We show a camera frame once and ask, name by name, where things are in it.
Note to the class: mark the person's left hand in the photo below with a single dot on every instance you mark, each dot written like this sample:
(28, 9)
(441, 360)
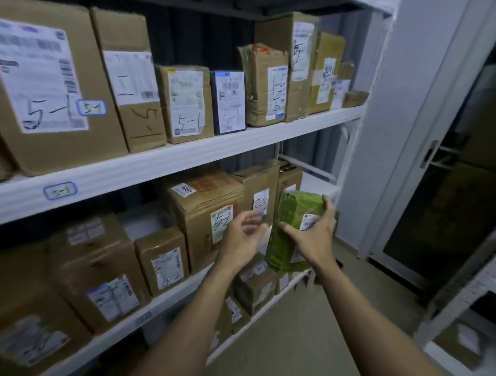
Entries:
(236, 244)

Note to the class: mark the person's right hand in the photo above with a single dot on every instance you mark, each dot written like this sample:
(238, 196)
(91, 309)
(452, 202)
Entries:
(319, 244)

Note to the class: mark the person's left fingers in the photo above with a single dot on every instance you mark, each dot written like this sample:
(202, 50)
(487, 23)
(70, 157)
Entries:
(248, 219)

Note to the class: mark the person's right thumb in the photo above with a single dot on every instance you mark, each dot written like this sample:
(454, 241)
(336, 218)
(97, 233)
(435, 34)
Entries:
(292, 232)

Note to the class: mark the green parcel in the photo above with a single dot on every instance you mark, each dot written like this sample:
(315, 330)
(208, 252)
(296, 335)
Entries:
(286, 248)

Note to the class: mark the person's left forearm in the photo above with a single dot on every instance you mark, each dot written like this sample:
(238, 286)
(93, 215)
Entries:
(193, 321)

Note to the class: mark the person's right forearm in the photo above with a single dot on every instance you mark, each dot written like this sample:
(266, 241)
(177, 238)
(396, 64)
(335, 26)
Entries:
(360, 321)

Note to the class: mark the row of brown cardboard parcels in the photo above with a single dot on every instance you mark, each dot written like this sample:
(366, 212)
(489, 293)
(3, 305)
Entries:
(193, 201)
(128, 100)

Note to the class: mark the brown cardboard box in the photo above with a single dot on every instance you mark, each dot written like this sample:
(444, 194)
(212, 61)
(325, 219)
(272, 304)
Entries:
(255, 288)
(461, 343)
(237, 313)
(221, 329)

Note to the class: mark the white metal shelving unit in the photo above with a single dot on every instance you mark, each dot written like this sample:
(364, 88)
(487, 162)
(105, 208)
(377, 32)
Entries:
(162, 158)

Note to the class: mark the black parcel box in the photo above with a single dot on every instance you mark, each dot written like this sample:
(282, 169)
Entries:
(228, 101)

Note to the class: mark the blue bordered shelf label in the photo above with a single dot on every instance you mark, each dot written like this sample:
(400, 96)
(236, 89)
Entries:
(143, 317)
(60, 190)

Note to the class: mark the white framed glass door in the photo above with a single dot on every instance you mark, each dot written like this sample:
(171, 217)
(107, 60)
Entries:
(418, 116)

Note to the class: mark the white metal shelf rack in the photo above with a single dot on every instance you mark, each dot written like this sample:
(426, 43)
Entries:
(461, 286)

